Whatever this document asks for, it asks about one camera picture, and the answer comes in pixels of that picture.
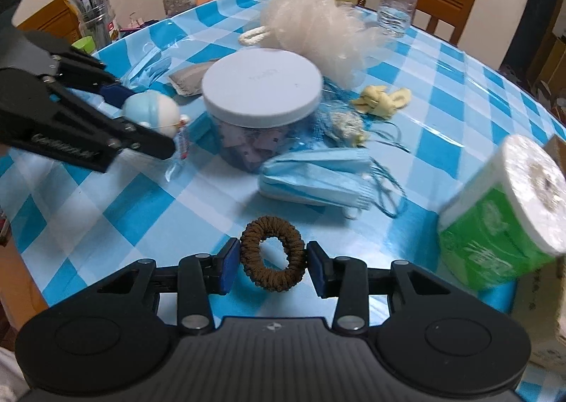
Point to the toilet paper roll green wrapper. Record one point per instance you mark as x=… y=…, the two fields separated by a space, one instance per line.
x=491 y=212

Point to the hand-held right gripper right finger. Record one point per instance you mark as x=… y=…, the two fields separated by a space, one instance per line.
x=316 y=270

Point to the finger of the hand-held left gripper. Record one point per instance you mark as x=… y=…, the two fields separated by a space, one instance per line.
x=116 y=94
x=88 y=127

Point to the glass jar of pens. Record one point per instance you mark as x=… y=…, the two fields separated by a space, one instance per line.
x=95 y=17

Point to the blue checkered tablecloth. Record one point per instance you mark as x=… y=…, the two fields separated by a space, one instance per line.
x=132 y=216

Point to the blue and white plush ball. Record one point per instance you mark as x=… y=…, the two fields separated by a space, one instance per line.
x=152 y=112

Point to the round container with white lid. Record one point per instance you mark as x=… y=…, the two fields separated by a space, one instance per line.
x=261 y=83

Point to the small pink clips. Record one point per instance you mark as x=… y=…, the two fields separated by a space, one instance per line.
x=139 y=21

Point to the wrapped blue face mask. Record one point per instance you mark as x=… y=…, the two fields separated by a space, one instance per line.
x=148 y=70

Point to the brown hair scrunchie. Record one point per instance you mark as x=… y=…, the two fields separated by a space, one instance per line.
x=250 y=271

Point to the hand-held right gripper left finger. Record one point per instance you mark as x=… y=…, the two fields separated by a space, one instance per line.
x=229 y=267

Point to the grey sachet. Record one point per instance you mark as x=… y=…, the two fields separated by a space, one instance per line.
x=188 y=79

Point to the white bath loofah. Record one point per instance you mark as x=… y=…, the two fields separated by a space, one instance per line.
x=318 y=26

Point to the plastic packets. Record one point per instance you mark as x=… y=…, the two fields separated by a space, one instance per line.
x=309 y=178

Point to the cardboard box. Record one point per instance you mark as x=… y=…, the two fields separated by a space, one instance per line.
x=541 y=309

